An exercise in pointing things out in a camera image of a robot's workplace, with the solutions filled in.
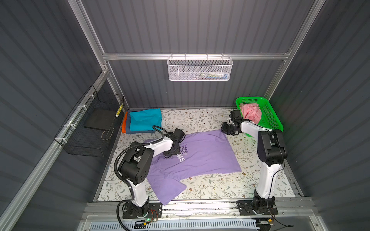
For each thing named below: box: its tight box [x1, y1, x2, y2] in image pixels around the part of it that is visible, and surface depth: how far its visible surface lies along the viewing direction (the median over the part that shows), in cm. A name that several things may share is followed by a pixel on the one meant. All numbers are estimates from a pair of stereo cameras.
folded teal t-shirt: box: [129, 108, 163, 132], surface depth 109 cm
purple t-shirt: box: [146, 129, 243, 206], surface depth 91 cm
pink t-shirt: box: [239, 102, 262, 125], surface depth 111 cm
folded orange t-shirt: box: [121, 111, 129, 134], surface depth 109 cm
